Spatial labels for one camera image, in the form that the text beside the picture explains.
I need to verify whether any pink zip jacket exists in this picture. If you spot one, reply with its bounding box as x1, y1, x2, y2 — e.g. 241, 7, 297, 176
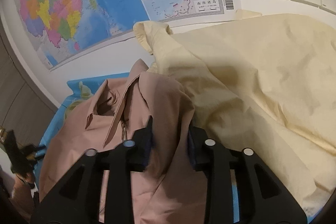
39, 60, 207, 223

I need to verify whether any person's left hand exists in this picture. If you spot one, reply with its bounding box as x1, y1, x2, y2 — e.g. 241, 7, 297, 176
10, 170, 36, 214

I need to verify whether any grey wardrobe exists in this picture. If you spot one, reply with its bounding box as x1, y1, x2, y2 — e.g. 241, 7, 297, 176
1, 27, 57, 146

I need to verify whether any blue floral bed sheet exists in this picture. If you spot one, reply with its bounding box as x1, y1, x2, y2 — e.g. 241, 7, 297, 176
39, 78, 106, 151

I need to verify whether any cream yellow garment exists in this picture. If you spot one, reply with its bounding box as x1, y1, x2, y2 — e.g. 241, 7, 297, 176
133, 14, 335, 216

